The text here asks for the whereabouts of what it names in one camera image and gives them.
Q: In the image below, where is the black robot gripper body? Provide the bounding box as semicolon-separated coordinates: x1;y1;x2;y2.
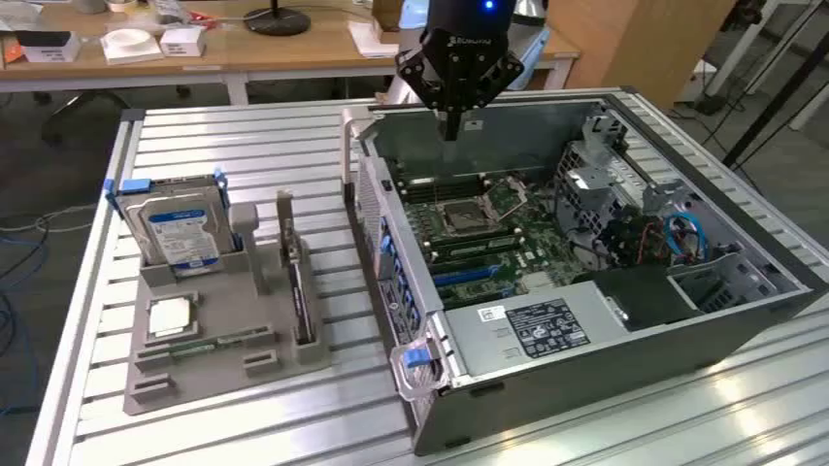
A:
419;0;513;101

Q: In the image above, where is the green expansion card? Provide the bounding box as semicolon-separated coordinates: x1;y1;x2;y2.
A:
275;188;319;346

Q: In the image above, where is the white booklet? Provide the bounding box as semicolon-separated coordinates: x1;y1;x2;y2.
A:
347;19;400;59

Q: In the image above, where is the brown cardboard box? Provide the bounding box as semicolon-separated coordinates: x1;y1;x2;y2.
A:
371;0;404;33

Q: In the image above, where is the brown wooden cabinet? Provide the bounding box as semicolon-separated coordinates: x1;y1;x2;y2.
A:
546;0;739;106

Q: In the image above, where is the black lamp stand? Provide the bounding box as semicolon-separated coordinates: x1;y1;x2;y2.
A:
242;0;312;38

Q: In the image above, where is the open metal socket cover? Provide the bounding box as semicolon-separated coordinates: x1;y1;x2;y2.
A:
482;175;527;217

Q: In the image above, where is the metal drive cage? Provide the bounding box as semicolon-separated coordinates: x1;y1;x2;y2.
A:
555;140;649;232

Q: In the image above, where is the CPU socket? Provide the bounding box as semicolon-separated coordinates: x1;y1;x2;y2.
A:
439;198;494;235

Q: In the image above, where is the green motherboard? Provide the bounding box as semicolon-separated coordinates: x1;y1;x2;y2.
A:
387;159;585;312

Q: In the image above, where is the black installed RAM stick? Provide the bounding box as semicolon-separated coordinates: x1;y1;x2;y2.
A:
430;235;525;257

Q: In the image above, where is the white cardboard box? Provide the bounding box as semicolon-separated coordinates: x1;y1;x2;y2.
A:
157;26;208;58

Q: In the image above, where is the blue expansion slot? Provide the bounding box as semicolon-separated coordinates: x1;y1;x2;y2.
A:
431;263;505;288

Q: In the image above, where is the black stand pole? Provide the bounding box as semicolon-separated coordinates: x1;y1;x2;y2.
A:
721;41;829;169

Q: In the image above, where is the hard disk with blue carrier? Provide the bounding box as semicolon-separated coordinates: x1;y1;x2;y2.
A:
103;167;239;281

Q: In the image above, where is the black plastic cover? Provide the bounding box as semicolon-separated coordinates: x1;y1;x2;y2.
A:
573;266;705;332

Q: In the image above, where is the grey power supply unit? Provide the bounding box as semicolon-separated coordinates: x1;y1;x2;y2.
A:
443;281;630;378

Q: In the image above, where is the black office chair base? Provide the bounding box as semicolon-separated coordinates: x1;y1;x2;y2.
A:
31;86;135;145

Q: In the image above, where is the grey metal disk bay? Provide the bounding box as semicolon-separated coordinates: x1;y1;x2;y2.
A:
666;242;782;315

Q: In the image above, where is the white box black lid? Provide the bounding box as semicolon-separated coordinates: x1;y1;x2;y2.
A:
13;29;83;63

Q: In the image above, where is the blue case release latch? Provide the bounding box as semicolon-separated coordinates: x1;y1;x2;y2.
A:
400;347;432;373

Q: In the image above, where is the clear plastic bag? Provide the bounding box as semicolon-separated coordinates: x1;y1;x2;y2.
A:
0;4;47;33

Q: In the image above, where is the orange box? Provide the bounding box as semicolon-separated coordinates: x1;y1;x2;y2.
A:
0;36;24;69

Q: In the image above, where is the silver CPU chip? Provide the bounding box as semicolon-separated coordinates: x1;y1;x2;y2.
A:
147;296;196;339

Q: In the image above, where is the grey plastic parts rack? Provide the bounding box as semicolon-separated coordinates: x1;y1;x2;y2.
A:
121;186;331;416

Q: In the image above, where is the green RAM stick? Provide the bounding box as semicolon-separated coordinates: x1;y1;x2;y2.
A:
145;333;260;353

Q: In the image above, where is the open grey PC case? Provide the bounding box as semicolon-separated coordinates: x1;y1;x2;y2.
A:
339;86;829;457

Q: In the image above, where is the wooden desk white frame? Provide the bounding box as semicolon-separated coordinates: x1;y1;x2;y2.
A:
223;0;582;106
0;0;232;106

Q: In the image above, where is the white table frame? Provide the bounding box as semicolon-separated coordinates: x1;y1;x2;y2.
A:
702;0;829;98

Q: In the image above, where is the black power wire bundle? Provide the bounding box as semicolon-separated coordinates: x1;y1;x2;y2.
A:
569;203;669;271

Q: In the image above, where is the red wire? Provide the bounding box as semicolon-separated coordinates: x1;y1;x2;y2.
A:
633;217;650;264

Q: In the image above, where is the blue wire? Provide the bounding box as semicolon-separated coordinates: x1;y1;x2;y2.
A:
663;211;713;261

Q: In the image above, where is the white floor cable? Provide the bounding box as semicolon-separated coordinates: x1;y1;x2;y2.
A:
0;203;99;234

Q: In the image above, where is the blue floor cable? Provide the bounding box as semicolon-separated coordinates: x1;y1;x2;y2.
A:
0;237;51;418

